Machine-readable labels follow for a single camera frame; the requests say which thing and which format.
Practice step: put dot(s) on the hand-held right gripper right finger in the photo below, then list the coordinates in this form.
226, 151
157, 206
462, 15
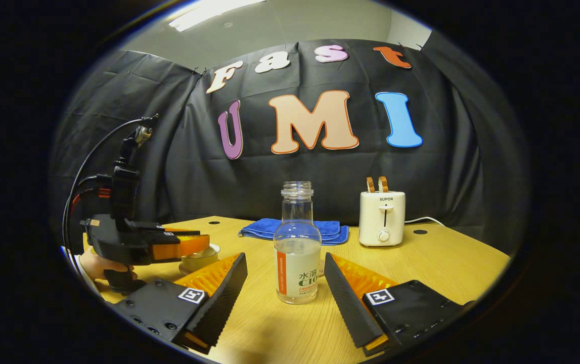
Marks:
350, 308

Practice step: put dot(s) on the white toaster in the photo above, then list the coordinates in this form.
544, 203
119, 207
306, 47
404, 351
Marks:
382, 218

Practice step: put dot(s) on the blue folded towel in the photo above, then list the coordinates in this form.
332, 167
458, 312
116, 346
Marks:
262, 230

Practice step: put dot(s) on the clear glass water bottle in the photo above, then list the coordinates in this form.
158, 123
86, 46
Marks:
297, 273

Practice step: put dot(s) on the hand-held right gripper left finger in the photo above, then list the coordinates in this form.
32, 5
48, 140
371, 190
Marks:
219, 308

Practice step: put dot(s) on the black backdrop cloth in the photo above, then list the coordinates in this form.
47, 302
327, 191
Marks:
168, 167

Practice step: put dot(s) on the ceiling light panel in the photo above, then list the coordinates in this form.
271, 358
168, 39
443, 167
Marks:
209, 12

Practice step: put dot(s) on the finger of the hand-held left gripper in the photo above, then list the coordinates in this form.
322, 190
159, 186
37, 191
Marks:
183, 246
168, 230

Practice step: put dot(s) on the toast bread slice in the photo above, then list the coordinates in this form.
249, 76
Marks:
383, 184
370, 185

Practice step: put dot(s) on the cream teacup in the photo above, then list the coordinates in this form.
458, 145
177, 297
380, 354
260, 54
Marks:
198, 265

